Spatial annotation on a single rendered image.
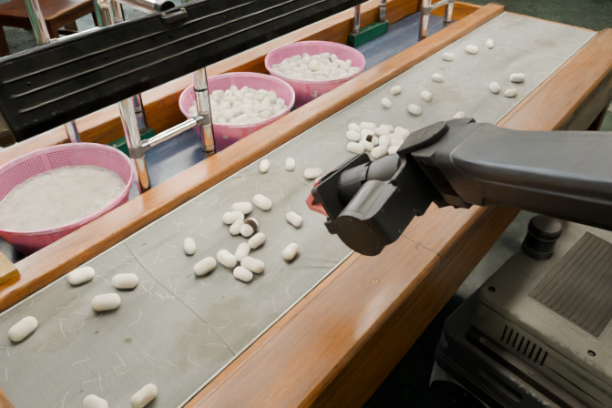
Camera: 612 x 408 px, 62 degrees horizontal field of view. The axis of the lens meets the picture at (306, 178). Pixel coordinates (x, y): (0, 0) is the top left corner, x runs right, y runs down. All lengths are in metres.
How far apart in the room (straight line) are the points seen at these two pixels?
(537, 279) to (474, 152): 0.81
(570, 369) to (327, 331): 0.62
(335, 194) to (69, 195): 0.56
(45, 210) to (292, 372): 0.55
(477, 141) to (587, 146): 0.12
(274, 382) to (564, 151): 0.42
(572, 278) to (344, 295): 0.68
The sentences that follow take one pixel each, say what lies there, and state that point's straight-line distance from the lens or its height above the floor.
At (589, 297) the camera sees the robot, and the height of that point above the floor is 0.47.
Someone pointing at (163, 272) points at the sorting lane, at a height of 0.74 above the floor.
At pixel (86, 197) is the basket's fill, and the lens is 1.01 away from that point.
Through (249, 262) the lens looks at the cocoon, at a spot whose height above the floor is 0.76.
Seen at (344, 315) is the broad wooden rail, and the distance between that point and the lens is 0.70.
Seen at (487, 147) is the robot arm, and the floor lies 1.08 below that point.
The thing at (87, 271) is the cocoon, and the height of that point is 0.76.
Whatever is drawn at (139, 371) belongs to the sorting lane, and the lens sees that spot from 0.71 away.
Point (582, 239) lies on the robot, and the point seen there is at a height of 0.48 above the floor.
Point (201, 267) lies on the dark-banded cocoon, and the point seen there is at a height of 0.76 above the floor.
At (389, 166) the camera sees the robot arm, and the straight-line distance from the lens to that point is 0.56.
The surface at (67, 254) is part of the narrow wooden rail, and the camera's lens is 0.86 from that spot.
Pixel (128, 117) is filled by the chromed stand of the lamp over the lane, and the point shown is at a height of 0.91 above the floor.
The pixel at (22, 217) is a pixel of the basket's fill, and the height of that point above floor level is 0.73.
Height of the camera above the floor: 1.31
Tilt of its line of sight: 36 degrees down
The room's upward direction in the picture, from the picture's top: straight up
